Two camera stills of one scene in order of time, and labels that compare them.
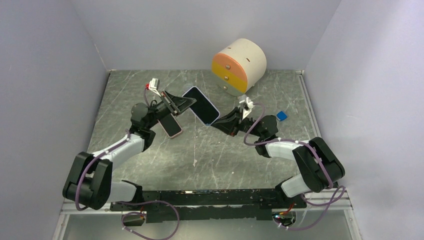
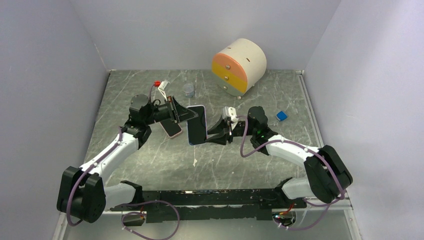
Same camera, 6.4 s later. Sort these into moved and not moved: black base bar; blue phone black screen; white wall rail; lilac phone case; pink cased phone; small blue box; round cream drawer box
Moved: lilac phone case; blue phone black screen
Not moved: pink cased phone; small blue box; black base bar; white wall rail; round cream drawer box
